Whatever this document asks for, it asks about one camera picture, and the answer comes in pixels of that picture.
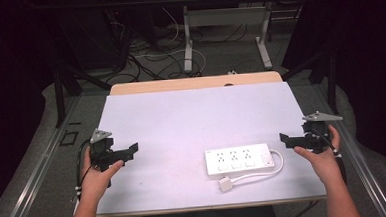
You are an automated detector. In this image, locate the white plug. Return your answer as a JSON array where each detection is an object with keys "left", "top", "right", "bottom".
[{"left": 218, "top": 176, "right": 234, "bottom": 193}]

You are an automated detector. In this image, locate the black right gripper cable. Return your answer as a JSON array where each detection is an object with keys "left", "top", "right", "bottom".
[{"left": 311, "top": 126, "right": 344, "bottom": 160}]

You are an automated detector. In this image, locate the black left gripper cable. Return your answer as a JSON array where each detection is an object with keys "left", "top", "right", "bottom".
[{"left": 71, "top": 138, "right": 96, "bottom": 200}]

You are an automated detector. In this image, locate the person's right hand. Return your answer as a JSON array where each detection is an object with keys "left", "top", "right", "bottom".
[{"left": 291, "top": 123, "right": 345, "bottom": 188}]

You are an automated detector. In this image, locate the black metal stand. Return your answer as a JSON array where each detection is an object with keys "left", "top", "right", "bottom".
[
  {"left": 278, "top": 49, "right": 341, "bottom": 111},
  {"left": 50, "top": 57, "right": 115, "bottom": 130}
]

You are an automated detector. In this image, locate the wooden table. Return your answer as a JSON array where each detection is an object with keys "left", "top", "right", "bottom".
[{"left": 108, "top": 70, "right": 284, "bottom": 97}]

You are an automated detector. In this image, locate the white table mat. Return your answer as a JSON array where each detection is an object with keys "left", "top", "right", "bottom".
[{"left": 89, "top": 79, "right": 328, "bottom": 217}]

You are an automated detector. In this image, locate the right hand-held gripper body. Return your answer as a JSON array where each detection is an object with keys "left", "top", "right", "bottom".
[{"left": 300, "top": 109, "right": 346, "bottom": 156}]

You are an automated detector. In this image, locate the aluminium floor rail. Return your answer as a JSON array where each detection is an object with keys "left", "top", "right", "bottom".
[
  {"left": 313, "top": 77, "right": 386, "bottom": 217},
  {"left": 0, "top": 95, "right": 88, "bottom": 217}
]

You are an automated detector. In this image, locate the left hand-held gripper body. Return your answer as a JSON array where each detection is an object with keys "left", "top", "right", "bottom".
[{"left": 88, "top": 126, "right": 129, "bottom": 174}]

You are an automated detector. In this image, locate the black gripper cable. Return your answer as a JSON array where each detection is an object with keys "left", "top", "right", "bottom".
[
  {"left": 311, "top": 126, "right": 344, "bottom": 160},
  {"left": 71, "top": 138, "right": 96, "bottom": 200}
]

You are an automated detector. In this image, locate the person's left hand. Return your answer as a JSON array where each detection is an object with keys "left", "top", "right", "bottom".
[{"left": 77, "top": 145, "right": 127, "bottom": 205}]

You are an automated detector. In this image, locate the white power strip cable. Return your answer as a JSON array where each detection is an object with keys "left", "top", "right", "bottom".
[{"left": 228, "top": 148, "right": 286, "bottom": 187}]

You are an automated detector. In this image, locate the white desk with metal legs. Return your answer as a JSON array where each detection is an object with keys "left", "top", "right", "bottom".
[{"left": 160, "top": 0, "right": 317, "bottom": 76}]

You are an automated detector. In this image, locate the white power strip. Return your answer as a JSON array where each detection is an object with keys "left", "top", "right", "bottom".
[{"left": 204, "top": 142, "right": 277, "bottom": 180}]

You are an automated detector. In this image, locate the tangle of floor cables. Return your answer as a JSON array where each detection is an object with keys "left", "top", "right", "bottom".
[{"left": 105, "top": 4, "right": 210, "bottom": 85}]

